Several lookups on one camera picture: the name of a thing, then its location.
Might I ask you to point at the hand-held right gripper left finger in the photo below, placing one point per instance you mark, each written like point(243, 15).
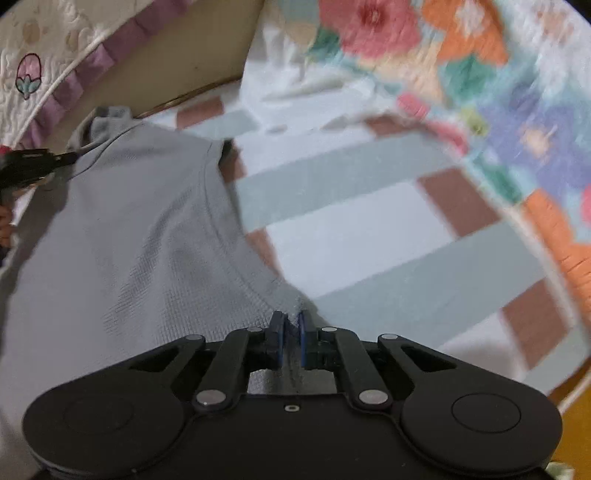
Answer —
point(277, 339)

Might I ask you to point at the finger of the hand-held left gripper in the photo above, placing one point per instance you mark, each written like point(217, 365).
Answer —
point(32, 166)

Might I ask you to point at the white sheet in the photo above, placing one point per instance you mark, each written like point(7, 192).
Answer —
point(286, 78)

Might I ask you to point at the beige bed base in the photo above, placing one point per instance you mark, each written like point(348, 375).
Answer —
point(184, 55)

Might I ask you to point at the checked rug with dog print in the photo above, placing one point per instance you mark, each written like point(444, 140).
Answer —
point(369, 221)

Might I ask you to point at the person's left hand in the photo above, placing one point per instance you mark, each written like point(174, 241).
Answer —
point(4, 226)

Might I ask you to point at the white quilt with red bears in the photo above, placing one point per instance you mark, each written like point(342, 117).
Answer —
point(41, 50)

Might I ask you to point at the colourful floral quilt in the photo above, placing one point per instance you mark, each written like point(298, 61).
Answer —
point(485, 60)

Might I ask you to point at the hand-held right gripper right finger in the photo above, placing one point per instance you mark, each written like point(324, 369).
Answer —
point(304, 340)

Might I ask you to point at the grey shirt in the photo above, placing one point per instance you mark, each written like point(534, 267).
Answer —
point(115, 240)

